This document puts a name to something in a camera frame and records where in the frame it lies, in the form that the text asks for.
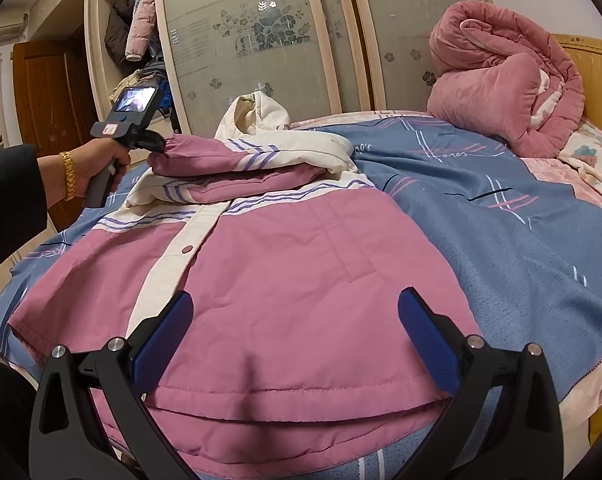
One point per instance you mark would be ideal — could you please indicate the brown wooden door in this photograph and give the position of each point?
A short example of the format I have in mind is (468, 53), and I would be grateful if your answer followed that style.
(46, 90)

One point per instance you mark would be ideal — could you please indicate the blue folded garment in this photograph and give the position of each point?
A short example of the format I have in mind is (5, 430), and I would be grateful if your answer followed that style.
(166, 97)

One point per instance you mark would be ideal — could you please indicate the flower-bouquet frosted sliding door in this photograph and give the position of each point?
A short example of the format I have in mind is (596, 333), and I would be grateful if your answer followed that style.
(241, 35)

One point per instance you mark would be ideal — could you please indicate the floral pillow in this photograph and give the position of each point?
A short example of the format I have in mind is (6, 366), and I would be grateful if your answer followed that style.
(596, 160)

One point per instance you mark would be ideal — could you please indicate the grey clothes pile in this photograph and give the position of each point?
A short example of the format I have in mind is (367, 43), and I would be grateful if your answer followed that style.
(155, 69)

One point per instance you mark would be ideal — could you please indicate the beige wardrobe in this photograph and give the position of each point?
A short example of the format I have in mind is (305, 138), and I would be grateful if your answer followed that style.
(95, 20)

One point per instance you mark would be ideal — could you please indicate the pink and white hooded jacket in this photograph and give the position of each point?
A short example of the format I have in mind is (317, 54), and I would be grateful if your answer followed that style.
(281, 270)

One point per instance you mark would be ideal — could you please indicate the cream crumpled cloth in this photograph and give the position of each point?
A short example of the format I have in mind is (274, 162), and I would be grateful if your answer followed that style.
(126, 85)

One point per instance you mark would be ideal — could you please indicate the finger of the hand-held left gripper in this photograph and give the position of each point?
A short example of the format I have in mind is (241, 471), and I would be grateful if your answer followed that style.
(155, 141)

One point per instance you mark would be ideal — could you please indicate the plain frosted sliding door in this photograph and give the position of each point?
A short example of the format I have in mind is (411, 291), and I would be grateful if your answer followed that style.
(411, 10)

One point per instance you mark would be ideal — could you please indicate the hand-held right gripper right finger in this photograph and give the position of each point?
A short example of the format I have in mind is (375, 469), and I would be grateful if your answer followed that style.
(426, 345)

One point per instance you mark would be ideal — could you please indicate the blue striped bedsheet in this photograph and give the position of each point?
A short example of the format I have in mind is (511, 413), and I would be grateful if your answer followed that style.
(481, 240)

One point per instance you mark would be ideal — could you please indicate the person's left hand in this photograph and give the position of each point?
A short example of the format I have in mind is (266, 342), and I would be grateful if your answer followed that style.
(98, 160)

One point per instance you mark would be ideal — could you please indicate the pink hanging puffer jacket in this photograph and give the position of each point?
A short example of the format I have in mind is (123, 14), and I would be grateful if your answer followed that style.
(142, 25)

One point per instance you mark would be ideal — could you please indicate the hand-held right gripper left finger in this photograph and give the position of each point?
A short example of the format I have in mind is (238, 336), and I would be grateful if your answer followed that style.
(163, 340)

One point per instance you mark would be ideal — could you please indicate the rolled pink quilt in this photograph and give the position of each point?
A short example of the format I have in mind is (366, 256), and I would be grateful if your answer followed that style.
(491, 70)

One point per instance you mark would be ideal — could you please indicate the wooden headboard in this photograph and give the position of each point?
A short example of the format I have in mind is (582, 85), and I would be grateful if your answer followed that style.
(601, 75)

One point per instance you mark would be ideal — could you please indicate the dark hanging coat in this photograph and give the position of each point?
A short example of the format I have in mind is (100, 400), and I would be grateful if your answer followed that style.
(117, 30)

